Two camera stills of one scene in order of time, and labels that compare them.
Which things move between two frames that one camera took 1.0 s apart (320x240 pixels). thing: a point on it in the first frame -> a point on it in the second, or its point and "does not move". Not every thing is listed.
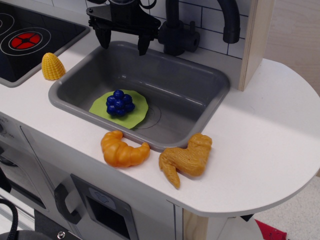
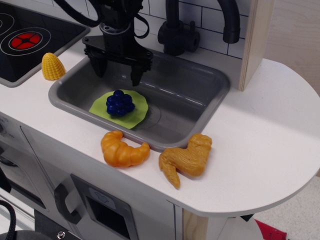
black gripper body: (124, 16) -> (117, 44)
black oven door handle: (60, 194) does not move
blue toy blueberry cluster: (119, 103) does not move
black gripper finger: (104, 36) -> (100, 66)
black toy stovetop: (27, 34) does not move
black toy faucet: (176, 40) does not move
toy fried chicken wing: (190, 161) does not move
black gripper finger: (143, 43) -> (136, 73)
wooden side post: (257, 39) does not move
